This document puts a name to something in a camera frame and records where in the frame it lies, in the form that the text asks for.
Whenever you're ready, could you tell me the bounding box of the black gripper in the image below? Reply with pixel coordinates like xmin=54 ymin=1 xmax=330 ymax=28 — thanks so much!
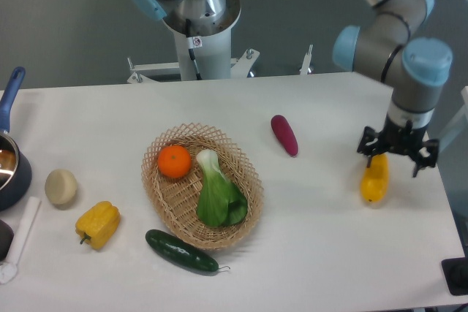
xmin=357 ymin=117 xmax=439 ymax=178

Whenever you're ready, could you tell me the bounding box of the white frame at right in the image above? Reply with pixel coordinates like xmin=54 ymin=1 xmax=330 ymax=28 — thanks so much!
xmin=437 ymin=86 xmax=467 ymax=156

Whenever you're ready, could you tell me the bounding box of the black cable on pedestal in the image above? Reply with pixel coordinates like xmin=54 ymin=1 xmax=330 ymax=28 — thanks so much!
xmin=184 ymin=18 xmax=203 ymax=81

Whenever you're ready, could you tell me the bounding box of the blue saucepan with handle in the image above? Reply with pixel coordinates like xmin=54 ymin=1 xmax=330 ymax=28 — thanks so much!
xmin=1 ymin=66 xmax=32 ymax=210

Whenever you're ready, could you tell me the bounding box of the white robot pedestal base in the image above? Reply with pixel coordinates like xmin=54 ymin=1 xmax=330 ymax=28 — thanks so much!
xmin=127 ymin=0 xmax=260 ymax=83

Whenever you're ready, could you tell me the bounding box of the woven wicker basket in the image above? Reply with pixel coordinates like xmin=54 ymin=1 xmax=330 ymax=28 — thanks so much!
xmin=142 ymin=123 xmax=263 ymax=251

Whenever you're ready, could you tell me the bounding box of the dark green cucumber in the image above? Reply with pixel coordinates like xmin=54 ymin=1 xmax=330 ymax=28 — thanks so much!
xmin=145 ymin=229 xmax=231 ymax=275

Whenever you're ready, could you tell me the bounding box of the dark round object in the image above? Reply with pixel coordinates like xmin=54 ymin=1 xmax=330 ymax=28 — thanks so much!
xmin=0 ymin=220 xmax=14 ymax=262

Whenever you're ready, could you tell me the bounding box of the green bok choy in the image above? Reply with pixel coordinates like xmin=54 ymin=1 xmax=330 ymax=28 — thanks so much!
xmin=196 ymin=149 xmax=248 ymax=227

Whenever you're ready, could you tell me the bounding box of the purple sweet potato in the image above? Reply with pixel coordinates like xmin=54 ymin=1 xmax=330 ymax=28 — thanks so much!
xmin=271 ymin=115 xmax=298 ymax=157

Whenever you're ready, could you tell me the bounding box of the beige round potato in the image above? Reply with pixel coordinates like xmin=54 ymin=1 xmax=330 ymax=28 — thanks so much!
xmin=45 ymin=169 xmax=78 ymax=205

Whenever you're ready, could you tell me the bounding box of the orange tangerine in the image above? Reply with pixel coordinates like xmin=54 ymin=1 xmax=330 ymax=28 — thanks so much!
xmin=156 ymin=145 xmax=192 ymax=179

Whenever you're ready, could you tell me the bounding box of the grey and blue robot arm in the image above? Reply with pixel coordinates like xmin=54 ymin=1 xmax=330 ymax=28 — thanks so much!
xmin=132 ymin=0 xmax=453 ymax=170

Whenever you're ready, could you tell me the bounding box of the yellow mango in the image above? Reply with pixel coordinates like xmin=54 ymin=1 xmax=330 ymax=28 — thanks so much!
xmin=360 ymin=154 xmax=390 ymax=203

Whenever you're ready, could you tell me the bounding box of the yellow bell pepper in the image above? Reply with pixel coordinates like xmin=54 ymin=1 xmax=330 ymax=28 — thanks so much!
xmin=75 ymin=201 xmax=121 ymax=250

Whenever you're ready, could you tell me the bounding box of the black device at edge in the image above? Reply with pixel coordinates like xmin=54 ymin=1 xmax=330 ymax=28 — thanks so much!
xmin=441 ymin=257 xmax=467 ymax=296

